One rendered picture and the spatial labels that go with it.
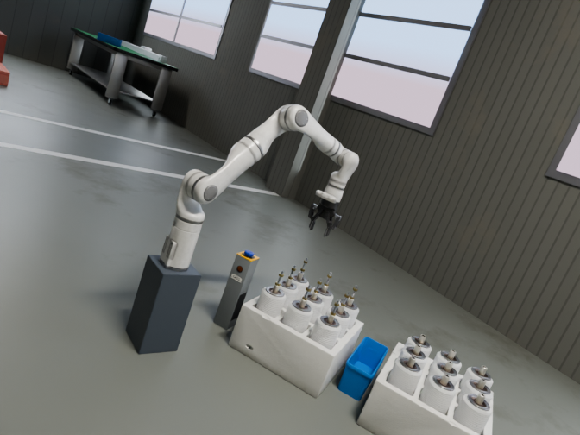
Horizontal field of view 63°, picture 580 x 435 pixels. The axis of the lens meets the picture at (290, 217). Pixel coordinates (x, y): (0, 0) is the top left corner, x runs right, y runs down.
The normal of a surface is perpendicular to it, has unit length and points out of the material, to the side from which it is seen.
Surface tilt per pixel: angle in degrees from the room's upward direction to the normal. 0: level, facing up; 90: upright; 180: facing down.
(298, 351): 90
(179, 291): 90
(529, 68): 90
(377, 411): 90
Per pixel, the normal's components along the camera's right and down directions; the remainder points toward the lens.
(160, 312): 0.56, 0.40
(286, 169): -0.76, -0.11
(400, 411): -0.40, 0.09
